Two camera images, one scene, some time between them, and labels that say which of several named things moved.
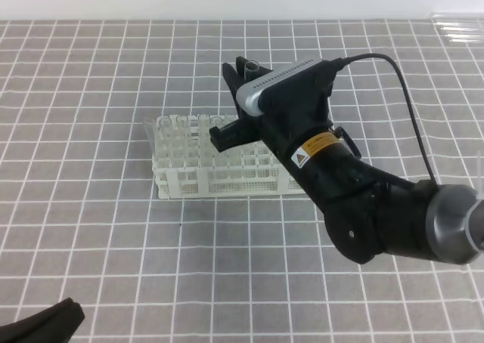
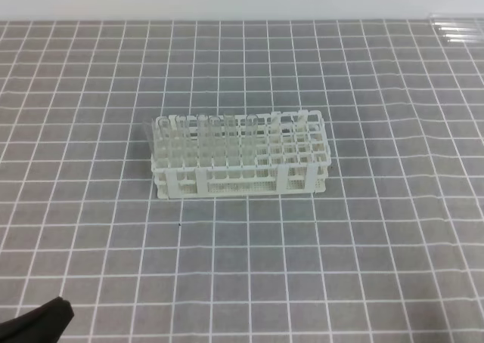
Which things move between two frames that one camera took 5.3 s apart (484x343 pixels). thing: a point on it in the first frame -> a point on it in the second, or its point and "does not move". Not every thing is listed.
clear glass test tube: x=249 y=68 -> x=250 y=156
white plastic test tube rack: x=187 y=165 does not move
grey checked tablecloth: x=80 y=217 does not move
